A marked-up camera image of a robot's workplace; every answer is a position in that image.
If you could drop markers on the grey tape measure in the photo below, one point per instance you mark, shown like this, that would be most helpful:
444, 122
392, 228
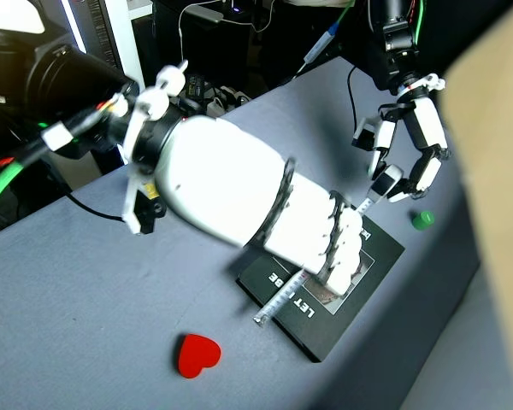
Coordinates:
385, 181

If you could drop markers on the beige blurred panel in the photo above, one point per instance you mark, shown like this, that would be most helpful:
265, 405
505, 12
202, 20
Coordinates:
496, 171

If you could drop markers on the red heart block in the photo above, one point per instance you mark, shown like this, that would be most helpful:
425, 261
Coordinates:
196, 356

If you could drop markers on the green cylinder block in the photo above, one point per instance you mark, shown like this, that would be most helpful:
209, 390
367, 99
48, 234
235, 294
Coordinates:
423, 220

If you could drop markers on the white power strip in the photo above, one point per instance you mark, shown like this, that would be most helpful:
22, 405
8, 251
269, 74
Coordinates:
228, 100

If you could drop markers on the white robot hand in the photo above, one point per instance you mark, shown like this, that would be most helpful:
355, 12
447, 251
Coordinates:
222, 179
427, 124

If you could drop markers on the black power adapter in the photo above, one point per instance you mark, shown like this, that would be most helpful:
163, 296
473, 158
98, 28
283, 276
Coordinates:
194, 85

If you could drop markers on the black Let It Be book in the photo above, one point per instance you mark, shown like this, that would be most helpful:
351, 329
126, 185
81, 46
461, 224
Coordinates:
308, 333

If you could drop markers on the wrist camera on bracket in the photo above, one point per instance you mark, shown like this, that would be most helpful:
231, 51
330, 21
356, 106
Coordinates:
147, 209
364, 133

